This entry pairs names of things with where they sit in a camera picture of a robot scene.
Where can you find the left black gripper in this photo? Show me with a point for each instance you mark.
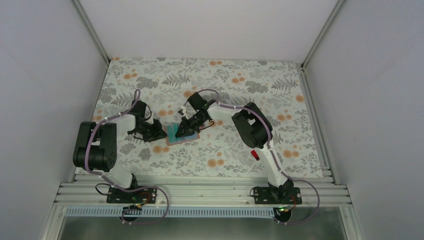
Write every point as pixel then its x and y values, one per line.
pixel 157 134

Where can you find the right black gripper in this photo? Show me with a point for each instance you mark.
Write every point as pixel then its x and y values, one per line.
pixel 185 126

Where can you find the teal card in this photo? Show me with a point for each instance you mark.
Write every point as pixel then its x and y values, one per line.
pixel 171 130

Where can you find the red card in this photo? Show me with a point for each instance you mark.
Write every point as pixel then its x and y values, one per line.
pixel 255 155

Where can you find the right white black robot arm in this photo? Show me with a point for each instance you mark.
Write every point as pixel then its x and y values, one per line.
pixel 251 124

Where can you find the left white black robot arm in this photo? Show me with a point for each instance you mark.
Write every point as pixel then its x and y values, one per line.
pixel 96 146

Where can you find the floral patterned table mat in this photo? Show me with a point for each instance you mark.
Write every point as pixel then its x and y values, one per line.
pixel 165 84

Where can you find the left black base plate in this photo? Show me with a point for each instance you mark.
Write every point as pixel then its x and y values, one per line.
pixel 117 196

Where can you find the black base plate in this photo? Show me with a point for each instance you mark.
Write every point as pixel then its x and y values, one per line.
pixel 274 196
pixel 117 196

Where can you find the aluminium rail frame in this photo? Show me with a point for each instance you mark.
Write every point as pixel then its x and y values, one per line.
pixel 191 191

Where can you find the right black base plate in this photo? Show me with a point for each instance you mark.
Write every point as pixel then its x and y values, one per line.
pixel 274 196

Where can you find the grey slotted cable duct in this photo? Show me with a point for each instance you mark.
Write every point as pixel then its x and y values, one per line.
pixel 172 212

